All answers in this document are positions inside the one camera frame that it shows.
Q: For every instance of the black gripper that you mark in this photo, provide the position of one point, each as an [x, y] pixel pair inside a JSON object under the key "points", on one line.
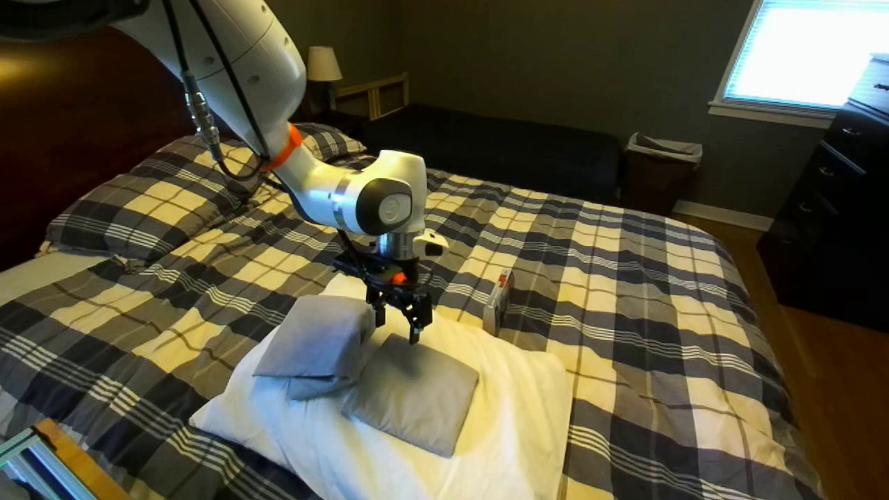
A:
{"points": [[397, 278]]}

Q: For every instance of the grey sheet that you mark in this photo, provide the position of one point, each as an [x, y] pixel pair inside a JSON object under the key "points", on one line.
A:
{"points": [[314, 348], [412, 398]]}

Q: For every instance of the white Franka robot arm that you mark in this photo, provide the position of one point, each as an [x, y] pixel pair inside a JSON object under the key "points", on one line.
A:
{"points": [[239, 57]]}

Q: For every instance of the white bed sheet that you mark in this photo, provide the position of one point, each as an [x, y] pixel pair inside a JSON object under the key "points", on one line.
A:
{"points": [[44, 273]]}

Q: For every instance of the teal wooden cart top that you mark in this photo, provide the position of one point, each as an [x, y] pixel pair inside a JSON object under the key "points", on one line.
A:
{"points": [[44, 462]]}

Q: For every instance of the small white bottle red cap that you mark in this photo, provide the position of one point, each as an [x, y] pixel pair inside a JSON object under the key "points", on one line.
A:
{"points": [[494, 307]]}

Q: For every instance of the white pillow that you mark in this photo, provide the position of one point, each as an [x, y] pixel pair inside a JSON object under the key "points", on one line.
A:
{"points": [[501, 416]]}

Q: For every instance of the small plaid pillow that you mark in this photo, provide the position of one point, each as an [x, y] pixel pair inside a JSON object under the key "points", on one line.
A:
{"points": [[334, 140]]}

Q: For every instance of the black couch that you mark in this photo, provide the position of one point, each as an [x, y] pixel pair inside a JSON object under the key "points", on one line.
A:
{"points": [[516, 153]]}

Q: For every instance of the plaid checkered bed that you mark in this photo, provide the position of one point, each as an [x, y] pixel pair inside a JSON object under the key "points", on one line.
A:
{"points": [[628, 307]]}

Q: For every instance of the table lamp white shade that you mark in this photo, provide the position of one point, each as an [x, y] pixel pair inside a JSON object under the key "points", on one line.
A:
{"points": [[323, 61]]}

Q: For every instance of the large plaid pillow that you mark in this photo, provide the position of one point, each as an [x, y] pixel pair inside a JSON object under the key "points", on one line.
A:
{"points": [[157, 197]]}

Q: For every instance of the dark trash bin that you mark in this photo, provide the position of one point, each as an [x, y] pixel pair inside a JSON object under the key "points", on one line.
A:
{"points": [[658, 169]]}

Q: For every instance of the dark wooden headboard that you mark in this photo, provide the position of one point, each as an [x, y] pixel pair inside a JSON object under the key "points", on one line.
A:
{"points": [[72, 121]]}

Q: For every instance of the black dresser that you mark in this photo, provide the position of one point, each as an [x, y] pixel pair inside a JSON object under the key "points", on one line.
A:
{"points": [[833, 222]]}

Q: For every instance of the bright window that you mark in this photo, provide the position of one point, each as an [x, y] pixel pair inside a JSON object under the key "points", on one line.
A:
{"points": [[805, 50]]}

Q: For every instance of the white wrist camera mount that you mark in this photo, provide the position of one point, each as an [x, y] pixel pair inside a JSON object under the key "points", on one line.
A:
{"points": [[432, 246]]}

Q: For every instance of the wooden nightstand frame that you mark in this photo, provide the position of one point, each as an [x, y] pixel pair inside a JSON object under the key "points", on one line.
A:
{"points": [[369, 91]]}

